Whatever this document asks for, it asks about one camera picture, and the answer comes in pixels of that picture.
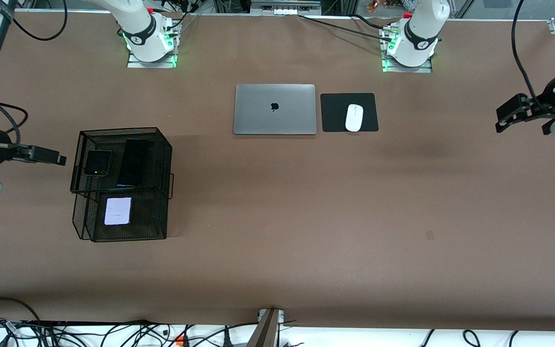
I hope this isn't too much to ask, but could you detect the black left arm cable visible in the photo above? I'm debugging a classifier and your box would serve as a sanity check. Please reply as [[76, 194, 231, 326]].
[[511, 0, 548, 104]]

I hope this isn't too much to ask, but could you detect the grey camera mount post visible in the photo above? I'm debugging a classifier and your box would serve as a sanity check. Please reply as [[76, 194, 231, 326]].
[[247, 308, 285, 347]]

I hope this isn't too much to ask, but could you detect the long black smartphone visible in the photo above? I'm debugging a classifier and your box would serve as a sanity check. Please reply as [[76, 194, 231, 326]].
[[116, 138, 151, 188]]

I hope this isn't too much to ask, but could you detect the black mesh two-tier tray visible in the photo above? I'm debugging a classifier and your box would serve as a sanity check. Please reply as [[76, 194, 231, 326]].
[[70, 127, 175, 243]]

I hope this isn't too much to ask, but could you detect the grey closed laptop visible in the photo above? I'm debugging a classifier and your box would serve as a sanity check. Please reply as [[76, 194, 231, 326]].
[[233, 84, 317, 135]]

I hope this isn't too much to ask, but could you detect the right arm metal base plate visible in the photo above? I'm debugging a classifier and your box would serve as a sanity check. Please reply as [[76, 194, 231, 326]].
[[127, 48, 178, 68]]

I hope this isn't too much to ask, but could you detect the white lavender flip phone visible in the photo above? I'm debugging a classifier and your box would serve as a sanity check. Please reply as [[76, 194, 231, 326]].
[[104, 197, 133, 227]]

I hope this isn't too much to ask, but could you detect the white power strip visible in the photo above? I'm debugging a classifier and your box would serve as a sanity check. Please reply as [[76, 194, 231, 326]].
[[251, 0, 321, 16]]

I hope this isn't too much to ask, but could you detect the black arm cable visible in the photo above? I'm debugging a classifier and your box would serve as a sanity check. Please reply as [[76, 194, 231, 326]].
[[0, 0, 68, 145], [511, 0, 548, 104]]

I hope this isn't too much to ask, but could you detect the white computer mouse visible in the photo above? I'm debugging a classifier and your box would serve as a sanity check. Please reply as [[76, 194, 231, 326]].
[[345, 104, 364, 133]]

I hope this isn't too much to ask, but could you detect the black cable across table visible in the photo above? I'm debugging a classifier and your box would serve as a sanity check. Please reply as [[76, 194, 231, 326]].
[[298, 14, 394, 43]]

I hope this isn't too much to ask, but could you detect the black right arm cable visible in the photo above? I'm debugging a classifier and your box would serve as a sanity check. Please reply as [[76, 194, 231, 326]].
[[0, 0, 68, 145]]

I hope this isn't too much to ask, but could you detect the black mouse pad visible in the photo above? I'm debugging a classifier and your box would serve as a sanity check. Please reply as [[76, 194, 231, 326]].
[[320, 93, 380, 133]]

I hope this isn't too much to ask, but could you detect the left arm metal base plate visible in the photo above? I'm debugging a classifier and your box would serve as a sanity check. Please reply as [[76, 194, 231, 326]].
[[382, 24, 433, 74]]

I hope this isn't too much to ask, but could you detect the small black flip phone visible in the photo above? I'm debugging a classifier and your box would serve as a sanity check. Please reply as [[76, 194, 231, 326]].
[[83, 149, 114, 178]]

